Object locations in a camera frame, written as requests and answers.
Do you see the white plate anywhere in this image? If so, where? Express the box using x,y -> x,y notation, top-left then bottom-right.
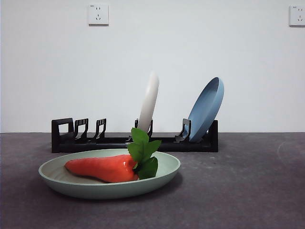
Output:
137,71 -> 160,135

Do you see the white wall socket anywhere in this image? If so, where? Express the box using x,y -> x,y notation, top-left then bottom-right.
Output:
289,4 -> 305,27
88,4 -> 110,26

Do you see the orange carrot with green leaves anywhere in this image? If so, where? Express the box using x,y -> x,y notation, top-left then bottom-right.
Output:
64,127 -> 163,184

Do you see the blue plate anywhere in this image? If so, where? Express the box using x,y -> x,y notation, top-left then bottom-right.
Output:
187,76 -> 225,142

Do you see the black plate rack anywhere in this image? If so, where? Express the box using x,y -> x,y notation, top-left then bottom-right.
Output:
51,117 -> 219,154

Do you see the green plate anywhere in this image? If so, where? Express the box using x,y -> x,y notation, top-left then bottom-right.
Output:
38,148 -> 182,200

